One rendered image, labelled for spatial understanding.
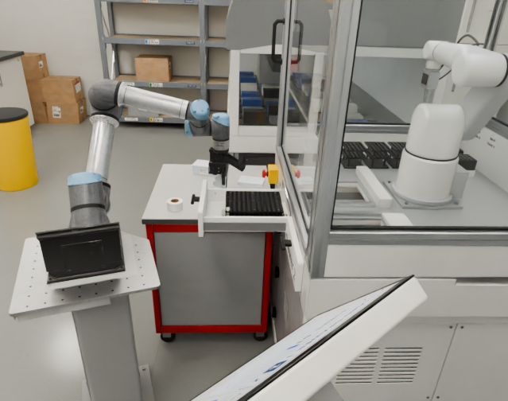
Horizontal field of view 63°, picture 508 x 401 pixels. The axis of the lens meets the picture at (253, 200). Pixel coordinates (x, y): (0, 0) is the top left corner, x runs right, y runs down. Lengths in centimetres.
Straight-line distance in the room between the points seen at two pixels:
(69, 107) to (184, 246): 427
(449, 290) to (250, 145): 145
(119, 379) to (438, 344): 120
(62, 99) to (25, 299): 463
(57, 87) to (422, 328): 527
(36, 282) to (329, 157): 105
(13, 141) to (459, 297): 352
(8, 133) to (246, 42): 237
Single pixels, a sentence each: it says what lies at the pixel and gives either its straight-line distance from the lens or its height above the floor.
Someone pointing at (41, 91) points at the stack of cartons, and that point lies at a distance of 604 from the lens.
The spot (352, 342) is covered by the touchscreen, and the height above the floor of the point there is 118.
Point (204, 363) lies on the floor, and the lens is 221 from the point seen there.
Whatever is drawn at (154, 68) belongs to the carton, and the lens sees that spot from 547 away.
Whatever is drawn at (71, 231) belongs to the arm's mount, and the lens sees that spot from 145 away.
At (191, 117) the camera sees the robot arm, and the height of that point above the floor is 119.
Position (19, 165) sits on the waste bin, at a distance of 411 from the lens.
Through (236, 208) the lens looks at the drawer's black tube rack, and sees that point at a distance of 159.
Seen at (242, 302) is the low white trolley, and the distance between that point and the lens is 209.
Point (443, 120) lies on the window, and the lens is 109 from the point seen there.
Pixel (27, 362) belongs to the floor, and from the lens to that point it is 243.
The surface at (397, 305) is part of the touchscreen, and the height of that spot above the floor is 118.
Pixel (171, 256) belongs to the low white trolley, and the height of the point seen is 55.
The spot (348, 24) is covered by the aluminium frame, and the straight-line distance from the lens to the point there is 96.
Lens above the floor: 165
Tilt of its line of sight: 27 degrees down
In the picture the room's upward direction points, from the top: 2 degrees clockwise
